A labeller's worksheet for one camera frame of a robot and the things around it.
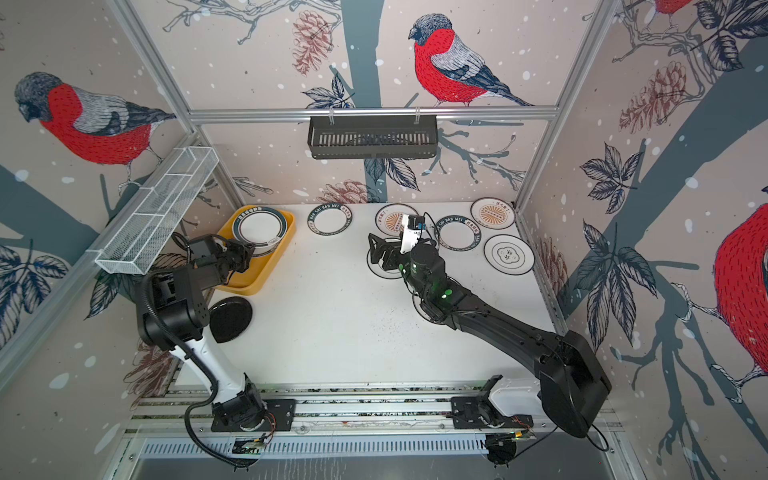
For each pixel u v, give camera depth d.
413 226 0.64
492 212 1.18
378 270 1.03
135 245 0.71
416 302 0.92
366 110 0.94
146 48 0.77
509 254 1.06
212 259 0.79
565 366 0.42
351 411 0.76
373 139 1.06
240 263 0.89
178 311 0.52
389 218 1.18
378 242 0.67
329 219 1.19
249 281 0.93
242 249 0.89
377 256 0.67
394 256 0.66
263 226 1.07
